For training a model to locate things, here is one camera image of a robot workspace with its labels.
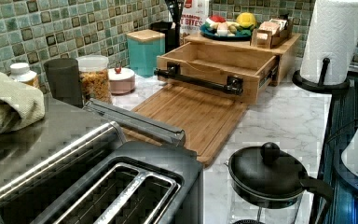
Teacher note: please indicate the wooden drawer with black handle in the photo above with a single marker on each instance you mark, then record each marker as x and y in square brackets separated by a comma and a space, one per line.
[231, 72]

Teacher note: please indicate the wooden drawer cabinet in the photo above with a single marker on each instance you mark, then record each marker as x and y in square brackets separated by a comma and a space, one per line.
[286, 52]

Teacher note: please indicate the bamboo cutting board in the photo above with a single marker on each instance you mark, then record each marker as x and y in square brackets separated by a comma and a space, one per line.
[207, 120]

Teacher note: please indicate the grey foil wrap box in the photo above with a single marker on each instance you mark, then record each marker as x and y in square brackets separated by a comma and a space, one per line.
[126, 118]

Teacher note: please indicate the pink ceramic jar with lid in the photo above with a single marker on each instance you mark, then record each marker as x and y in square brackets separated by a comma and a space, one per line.
[122, 82]

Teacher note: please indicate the teal canister with wooden lid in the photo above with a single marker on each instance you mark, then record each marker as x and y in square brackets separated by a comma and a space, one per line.
[144, 47]

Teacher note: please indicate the black two-slot toaster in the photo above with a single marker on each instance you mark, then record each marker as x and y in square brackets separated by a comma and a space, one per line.
[138, 183]

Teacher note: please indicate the clear plastic cereal jar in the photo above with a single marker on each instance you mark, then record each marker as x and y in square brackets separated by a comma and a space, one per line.
[94, 77]

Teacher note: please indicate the blue plate of toy food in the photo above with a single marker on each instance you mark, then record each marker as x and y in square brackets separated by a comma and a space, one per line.
[218, 28]

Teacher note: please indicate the cinnamon bites cereal box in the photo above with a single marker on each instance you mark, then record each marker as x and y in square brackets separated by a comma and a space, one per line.
[194, 14]

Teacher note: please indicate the black french press coffee maker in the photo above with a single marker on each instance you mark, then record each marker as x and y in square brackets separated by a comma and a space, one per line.
[272, 179]

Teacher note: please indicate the wooden tea bag organizer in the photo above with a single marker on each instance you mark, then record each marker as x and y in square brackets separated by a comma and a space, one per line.
[271, 34]

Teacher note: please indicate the dark grey cylinder cup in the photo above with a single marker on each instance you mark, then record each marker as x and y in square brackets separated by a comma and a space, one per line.
[63, 80]

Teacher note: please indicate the black paper towel holder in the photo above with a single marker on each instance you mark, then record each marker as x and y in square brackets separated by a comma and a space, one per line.
[320, 86]

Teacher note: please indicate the white-capped pill bottle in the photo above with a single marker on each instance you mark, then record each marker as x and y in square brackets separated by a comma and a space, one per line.
[21, 72]

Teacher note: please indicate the green folded towel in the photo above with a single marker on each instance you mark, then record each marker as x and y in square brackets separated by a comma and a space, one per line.
[20, 104]

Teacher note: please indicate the white paper towel roll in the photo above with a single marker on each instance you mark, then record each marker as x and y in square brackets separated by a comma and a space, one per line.
[333, 34]

